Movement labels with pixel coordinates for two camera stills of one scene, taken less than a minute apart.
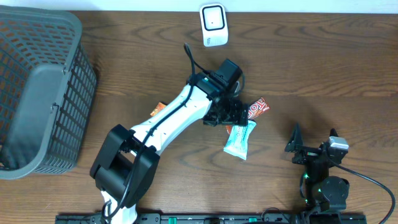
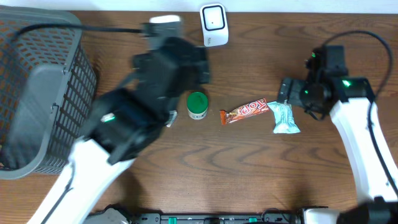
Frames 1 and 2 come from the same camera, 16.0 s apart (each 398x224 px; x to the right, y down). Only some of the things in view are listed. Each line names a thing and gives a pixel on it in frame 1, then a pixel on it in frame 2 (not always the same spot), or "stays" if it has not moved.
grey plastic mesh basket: [47, 90] stays
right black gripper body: [307, 154] -> [301, 94]
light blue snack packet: [237, 144] -> [285, 122]
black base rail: [222, 218] stays
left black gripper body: [233, 114] -> [203, 76]
